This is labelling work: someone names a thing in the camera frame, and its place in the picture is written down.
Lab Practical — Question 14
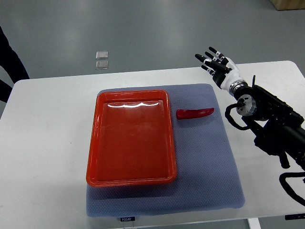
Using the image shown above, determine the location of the cardboard box corner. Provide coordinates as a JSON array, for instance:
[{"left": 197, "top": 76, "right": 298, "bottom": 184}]
[{"left": 270, "top": 0, "right": 305, "bottom": 10}]

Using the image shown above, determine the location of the blue-grey mesh mat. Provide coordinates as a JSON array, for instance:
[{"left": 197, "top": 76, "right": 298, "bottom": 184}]
[{"left": 86, "top": 83, "right": 245, "bottom": 218}]

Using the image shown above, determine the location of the dark chair at left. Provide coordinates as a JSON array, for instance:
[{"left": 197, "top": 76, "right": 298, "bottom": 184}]
[{"left": 0, "top": 27, "right": 30, "bottom": 103}]

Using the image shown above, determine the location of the white table leg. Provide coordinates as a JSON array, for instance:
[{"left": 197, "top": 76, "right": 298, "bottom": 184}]
[{"left": 247, "top": 218, "right": 261, "bottom": 229}]

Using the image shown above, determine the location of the blue table label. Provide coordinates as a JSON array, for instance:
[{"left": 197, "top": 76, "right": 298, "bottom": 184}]
[
  {"left": 120, "top": 217, "right": 135, "bottom": 222},
  {"left": 285, "top": 213, "right": 305, "bottom": 220}
]

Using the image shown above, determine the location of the red pepper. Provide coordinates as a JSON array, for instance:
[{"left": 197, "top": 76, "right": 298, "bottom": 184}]
[{"left": 176, "top": 108, "right": 214, "bottom": 120}]

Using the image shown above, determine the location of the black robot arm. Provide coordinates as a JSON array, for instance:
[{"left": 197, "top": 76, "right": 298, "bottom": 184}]
[{"left": 225, "top": 80, "right": 305, "bottom": 168}]

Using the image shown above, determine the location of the blue table label right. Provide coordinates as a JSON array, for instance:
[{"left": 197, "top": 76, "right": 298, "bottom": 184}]
[{"left": 285, "top": 213, "right": 305, "bottom": 220}]

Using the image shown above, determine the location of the upper floor socket plate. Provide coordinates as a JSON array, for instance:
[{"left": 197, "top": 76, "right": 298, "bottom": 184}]
[{"left": 96, "top": 51, "right": 108, "bottom": 60}]

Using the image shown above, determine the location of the blue table label centre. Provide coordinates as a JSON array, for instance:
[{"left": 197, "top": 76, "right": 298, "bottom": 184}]
[{"left": 120, "top": 217, "right": 135, "bottom": 222}]

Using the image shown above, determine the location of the red plastic tray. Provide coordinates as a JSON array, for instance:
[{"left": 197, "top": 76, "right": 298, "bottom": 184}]
[{"left": 86, "top": 90, "right": 177, "bottom": 187}]

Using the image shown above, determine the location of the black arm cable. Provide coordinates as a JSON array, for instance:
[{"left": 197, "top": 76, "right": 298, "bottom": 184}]
[{"left": 279, "top": 171, "right": 305, "bottom": 207}]

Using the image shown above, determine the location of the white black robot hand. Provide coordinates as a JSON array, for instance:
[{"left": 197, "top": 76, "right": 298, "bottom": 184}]
[{"left": 195, "top": 47, "right": 247, "bottom": 96}]

